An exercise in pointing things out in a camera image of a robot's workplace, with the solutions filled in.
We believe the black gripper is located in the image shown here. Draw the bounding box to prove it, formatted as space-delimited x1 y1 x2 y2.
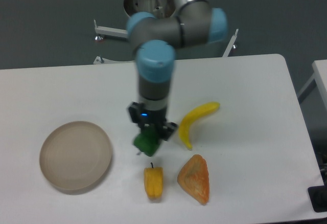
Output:
127 102 178 145

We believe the white side table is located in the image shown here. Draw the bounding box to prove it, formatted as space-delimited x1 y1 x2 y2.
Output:
296 59 327 107

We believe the yellow toy banana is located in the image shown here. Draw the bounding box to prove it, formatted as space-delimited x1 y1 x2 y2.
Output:
178 101 220 150

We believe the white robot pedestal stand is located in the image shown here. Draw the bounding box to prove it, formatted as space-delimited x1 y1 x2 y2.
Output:
95 0 227 50

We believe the black device at table edge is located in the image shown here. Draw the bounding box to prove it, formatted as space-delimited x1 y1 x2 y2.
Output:
308 186 326 213

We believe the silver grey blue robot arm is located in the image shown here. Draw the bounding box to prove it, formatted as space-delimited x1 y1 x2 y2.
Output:
126 0 228 145

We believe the orange toy pastry triangle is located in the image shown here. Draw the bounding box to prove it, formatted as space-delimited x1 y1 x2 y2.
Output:
177 154 210 205

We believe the green toy bell pepper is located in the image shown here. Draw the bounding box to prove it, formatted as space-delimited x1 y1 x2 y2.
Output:
133 126 160 157

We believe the yellow toy bell pepper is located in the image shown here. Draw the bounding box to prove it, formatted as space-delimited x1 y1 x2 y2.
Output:
144 162 164 200

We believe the beige round plate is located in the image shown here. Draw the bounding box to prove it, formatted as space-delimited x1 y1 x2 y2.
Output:
39 121 113 195

